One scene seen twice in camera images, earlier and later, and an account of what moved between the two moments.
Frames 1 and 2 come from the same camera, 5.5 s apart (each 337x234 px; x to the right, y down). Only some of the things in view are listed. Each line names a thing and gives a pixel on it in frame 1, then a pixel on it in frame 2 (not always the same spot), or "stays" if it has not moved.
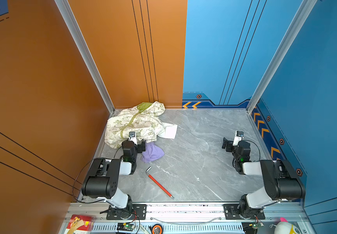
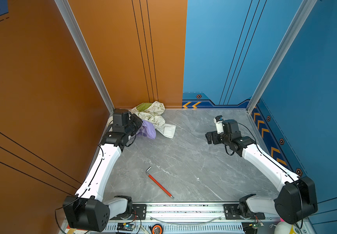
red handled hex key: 152,179 stays
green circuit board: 125,226 stays
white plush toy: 284,227 stays
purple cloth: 153,153 → 148,130
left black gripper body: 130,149 → 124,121
